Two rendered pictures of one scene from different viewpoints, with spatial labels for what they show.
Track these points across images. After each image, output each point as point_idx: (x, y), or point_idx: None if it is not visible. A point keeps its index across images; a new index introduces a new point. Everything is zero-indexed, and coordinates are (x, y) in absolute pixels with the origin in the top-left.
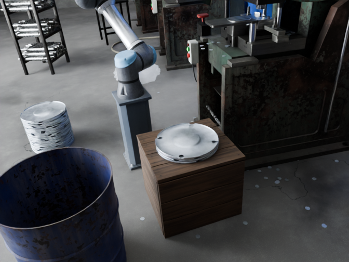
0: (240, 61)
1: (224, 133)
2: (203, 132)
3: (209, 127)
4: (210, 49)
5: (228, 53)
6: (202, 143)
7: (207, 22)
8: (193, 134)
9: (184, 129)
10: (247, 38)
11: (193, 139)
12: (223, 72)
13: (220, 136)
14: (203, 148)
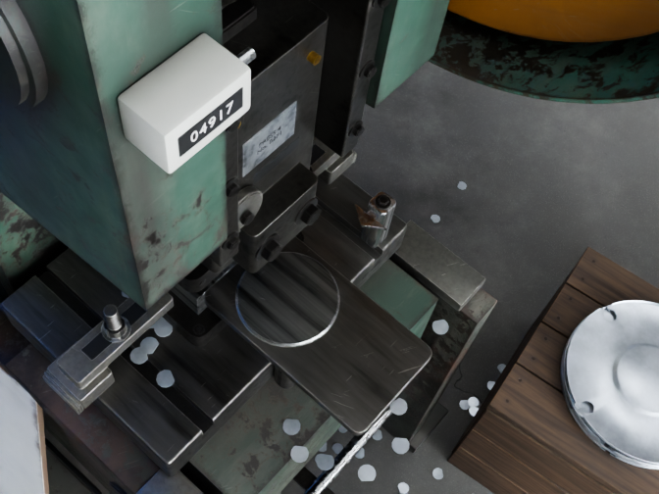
0: (457, 259)
1: (538, 326)
2: (594, 359)
3: (568, 355)
4: (401, 409)
5: (410, 324)
6: (635, 334)
7: (382, 404)
8: (624, 373)
9: (617, 414)
10: (337, 264)
11: (641, 360)
12: (481, 322)
13: (557, 328)
14: (651, 321)
